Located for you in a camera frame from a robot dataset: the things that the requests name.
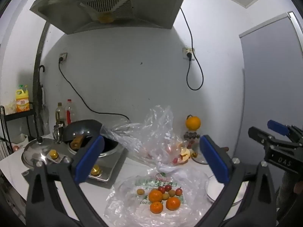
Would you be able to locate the white wall socket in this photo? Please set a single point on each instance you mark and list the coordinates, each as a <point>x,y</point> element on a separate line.
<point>63,57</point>
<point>188,51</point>

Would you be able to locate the white plate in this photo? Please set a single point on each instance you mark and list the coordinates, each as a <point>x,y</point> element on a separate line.
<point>213,189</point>

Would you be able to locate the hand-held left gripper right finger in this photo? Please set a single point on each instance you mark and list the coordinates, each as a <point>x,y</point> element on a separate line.
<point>214,160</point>

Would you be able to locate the person's right hand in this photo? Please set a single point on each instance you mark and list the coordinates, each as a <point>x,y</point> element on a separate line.
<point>297,188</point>

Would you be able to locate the yellow-brown longan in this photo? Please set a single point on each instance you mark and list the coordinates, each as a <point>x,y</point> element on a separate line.
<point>171,192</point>
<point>140,191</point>
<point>165,196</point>

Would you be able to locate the red-capped clear bottle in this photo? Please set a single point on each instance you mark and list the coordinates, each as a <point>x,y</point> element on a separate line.
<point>69,113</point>

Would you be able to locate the orange peel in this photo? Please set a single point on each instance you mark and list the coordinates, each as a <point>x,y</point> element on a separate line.
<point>185,156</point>

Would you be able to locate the stainless gas stove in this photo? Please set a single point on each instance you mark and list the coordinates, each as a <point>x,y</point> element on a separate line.
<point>106,170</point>

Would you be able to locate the tangerine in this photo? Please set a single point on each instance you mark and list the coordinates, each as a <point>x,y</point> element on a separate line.
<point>155,195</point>
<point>173,203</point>
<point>156,207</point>

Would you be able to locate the grey vertical pipe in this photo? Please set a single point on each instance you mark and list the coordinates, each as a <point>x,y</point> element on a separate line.
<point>39,59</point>

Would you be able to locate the black wok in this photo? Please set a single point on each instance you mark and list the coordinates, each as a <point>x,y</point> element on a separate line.
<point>111,146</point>

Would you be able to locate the black metal rack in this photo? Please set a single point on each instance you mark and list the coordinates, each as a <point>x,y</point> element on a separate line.
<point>20,115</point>

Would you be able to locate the large orange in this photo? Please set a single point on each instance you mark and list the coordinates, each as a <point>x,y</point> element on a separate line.
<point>193,123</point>

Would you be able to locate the green printed plastic bag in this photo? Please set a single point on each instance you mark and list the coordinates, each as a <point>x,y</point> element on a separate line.
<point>132,205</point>

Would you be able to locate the grey refrigerator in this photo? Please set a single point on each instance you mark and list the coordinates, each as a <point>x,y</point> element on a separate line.
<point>272,75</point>

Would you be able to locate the clear crumpled plastic bag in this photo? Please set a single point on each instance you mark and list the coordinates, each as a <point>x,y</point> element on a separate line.
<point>153,132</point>

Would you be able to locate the dark oil bottle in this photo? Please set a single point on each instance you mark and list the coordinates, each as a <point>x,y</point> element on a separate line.
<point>60,114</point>

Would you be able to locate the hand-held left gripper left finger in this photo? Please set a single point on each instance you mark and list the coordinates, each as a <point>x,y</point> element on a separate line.
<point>90,158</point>

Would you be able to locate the clear box of dark fruits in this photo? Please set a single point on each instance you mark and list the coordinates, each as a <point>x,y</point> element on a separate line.
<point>191,136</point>

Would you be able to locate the steel cup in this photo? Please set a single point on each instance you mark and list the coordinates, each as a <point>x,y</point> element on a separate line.
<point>58,132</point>

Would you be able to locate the black umbrella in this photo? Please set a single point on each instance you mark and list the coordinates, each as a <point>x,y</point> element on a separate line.
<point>43,113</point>

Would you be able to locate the yellow detergent bottle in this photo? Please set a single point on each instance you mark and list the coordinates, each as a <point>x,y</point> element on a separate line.
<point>22,101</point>

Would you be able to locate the steel pot lid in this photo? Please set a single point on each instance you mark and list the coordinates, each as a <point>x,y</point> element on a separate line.
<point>33,150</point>

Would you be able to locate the grey range hood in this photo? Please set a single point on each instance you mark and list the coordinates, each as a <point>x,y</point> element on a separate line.
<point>71,9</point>

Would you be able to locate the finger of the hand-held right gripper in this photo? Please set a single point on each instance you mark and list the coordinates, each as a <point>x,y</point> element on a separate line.
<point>260,136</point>
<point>277,126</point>

